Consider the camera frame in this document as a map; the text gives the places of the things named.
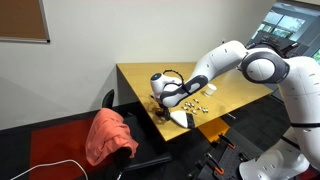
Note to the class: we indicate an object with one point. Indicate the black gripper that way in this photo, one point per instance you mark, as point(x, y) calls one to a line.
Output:
point(161, 106)

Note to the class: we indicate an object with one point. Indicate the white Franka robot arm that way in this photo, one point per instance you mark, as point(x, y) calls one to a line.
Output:
point(220, 60)

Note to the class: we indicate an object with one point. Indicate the black office chair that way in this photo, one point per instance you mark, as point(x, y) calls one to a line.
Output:
point(146, 156)

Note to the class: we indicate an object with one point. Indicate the salmon pink cloth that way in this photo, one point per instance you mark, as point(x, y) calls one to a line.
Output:
point(106, 133)

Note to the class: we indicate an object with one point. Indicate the orange black bar clamp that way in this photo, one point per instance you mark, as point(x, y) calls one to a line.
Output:
point(231, 146)
point(218, 170)

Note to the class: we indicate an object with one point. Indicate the black pegboard tool stand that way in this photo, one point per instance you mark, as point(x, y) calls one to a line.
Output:
point(230, 163)

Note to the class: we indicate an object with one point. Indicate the glass window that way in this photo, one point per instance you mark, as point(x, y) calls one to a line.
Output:
point(283, 23)

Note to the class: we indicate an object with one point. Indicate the brown cork board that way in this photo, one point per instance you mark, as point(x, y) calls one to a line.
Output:
point(20, 20)

